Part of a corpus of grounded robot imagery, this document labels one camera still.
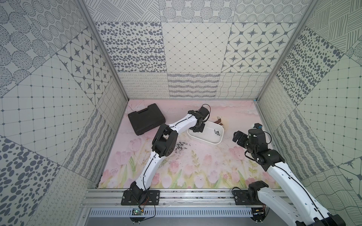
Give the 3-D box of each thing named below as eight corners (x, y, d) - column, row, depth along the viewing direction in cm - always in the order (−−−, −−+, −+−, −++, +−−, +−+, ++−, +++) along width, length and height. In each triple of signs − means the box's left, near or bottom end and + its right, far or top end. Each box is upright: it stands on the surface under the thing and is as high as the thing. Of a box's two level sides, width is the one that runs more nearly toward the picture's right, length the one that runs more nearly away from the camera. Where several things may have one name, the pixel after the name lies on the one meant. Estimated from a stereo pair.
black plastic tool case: (136, 136, 99) (134, 132, 95) (129, 118, 109) (127, 114, 106) (166, 122, 107) (165, 119, 103) (156, 107, 117) (155, 103, 113)
